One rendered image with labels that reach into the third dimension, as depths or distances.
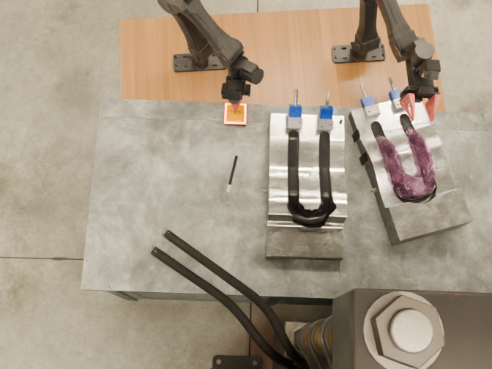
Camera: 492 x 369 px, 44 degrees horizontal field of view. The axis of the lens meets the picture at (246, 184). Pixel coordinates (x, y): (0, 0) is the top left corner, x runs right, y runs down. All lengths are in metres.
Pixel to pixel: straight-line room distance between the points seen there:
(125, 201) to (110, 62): 1.26
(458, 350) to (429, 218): 1.22
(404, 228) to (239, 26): 0.98
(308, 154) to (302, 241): 0.30
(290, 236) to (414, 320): 1.24
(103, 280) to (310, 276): 0.71
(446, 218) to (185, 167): 0.92
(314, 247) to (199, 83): 0.75
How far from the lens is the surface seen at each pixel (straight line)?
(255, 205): 2.14
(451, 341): 0.93
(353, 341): 0.90
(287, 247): 2.06
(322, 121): 2.11
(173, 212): 2.15
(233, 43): 2.03
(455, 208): 2.15
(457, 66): 3.41
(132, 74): 2.34
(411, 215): 2.10
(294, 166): 2.10
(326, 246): 2.07
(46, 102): 3.27
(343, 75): 2.34
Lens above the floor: 2.88
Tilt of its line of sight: 75 degrees down
